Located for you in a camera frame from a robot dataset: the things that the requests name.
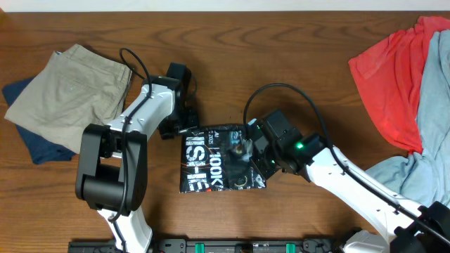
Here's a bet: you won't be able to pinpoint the black orange-patterned jersey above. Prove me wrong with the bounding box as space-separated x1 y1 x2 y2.
179 124 266 193

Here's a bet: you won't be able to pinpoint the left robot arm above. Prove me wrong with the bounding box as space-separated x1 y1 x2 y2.
68 63 198 252

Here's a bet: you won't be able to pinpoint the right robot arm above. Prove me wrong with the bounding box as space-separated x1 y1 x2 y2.
245 110 449 252

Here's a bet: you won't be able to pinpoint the folded khaki trousers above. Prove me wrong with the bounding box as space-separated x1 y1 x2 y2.
5 44 131 153

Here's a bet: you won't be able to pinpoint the folded navy blue garment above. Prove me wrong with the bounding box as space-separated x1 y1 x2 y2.
1 77 76 165

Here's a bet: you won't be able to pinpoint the red t-shirt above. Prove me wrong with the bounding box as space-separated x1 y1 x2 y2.
349 16 449 153

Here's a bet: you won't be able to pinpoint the light blue t-shirt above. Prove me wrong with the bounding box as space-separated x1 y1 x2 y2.
366 30 449 207

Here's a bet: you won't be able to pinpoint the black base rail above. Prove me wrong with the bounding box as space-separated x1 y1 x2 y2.
67 238 340 253

